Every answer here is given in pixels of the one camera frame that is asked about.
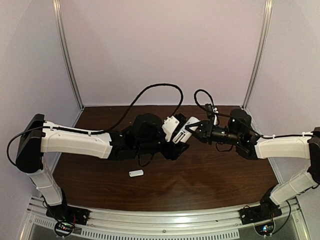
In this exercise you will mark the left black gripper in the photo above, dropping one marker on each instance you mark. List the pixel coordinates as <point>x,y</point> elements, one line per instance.
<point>173,149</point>

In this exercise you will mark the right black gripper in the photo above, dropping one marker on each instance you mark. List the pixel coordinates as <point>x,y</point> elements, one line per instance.
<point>204,128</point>

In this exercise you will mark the white remote control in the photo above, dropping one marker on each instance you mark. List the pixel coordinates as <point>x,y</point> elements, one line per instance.
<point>183,134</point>

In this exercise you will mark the white battery cover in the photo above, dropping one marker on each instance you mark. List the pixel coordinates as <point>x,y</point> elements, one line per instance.
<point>136,173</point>

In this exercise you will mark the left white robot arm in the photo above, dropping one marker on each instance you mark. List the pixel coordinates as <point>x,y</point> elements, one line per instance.
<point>42,137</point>

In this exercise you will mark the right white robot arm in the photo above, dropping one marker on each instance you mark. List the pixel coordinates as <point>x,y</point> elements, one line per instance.
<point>305,146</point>

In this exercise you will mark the right circuit board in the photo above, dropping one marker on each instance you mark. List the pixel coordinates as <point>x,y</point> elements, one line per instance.
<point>265,229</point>

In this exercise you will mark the circuit board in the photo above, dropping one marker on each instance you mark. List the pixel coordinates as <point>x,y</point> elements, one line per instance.
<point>63,229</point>
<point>265,229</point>

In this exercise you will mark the left circuit board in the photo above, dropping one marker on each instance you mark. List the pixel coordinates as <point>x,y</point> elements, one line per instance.
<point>63,229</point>

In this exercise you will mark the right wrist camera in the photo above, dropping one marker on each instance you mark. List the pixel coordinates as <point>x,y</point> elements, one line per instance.
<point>211,113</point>

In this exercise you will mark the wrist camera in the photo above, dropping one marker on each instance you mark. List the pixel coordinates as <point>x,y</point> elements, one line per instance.
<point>174,128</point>
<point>211,113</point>

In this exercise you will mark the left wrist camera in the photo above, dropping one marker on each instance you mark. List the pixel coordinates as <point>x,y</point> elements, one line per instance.
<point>174,128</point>

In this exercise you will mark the front aluminium rail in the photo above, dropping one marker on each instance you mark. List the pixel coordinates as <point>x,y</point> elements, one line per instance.
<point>208,224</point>

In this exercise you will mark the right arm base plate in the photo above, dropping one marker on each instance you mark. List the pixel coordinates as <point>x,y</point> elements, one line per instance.
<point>261,212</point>

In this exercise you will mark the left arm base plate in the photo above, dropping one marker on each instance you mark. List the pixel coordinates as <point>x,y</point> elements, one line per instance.
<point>70,214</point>

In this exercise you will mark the right aluminium frame post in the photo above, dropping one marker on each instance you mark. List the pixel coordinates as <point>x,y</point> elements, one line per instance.
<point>263,37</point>

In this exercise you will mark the aluminium frame post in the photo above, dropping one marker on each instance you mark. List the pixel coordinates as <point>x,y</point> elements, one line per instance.
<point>65,52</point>
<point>263,37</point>

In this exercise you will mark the left aluminium frame post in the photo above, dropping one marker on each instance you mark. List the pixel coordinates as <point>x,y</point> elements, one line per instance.
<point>65,52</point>

